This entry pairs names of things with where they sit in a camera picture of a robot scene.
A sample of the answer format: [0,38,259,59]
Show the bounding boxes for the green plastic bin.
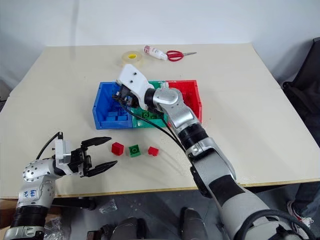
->
[130,79,172,129]

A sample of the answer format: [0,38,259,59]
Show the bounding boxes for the blue plastic bin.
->
[91,80,135,131]

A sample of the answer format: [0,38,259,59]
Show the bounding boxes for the clear plastic bag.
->
[98,199,119,215]

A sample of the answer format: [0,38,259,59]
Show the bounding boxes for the red white shoe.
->
[285,199,315,226]

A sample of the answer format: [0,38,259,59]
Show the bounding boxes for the dark rounded shape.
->
[99,216,149,240]
[179,206,209,240]

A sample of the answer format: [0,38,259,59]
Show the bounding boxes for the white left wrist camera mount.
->
[54,139,74,174]

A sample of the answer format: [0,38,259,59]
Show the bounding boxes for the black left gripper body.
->
[69,146,93,178]

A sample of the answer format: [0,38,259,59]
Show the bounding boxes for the red handled scissors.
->
[165,50,198,62]

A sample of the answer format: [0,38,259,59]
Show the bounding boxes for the black shoulder cable loop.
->
[239,209,315,240]

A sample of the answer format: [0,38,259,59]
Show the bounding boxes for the clear tape roll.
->
[120,50,146,68]

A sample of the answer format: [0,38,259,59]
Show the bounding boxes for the black chair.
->
[281,36,320,153]

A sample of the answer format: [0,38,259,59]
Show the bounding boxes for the red cube block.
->
[111,141,125,156]

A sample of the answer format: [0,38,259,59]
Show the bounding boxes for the red plastic bin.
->
[164,79,204,124]

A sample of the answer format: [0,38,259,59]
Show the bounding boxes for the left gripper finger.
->
[80,136,113,152]
[86,160,119,178]

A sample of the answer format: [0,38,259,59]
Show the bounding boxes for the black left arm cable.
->
[35,131,64,161]

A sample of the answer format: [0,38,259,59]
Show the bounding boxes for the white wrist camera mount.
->
[116,64,155,111]
[54,139,74,174]

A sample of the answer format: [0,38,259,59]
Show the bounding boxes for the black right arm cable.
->
[119,98,188,152]

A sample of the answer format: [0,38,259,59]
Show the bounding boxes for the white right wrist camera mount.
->
[116,64,155,111]

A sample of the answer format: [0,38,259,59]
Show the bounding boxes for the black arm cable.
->
[119,98,188,152]
[35,131,64,161]

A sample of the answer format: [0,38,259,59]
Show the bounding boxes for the white glue bottle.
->
[142,44,169,61]

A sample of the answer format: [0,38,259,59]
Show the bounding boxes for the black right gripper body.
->
[111,84,140,109]

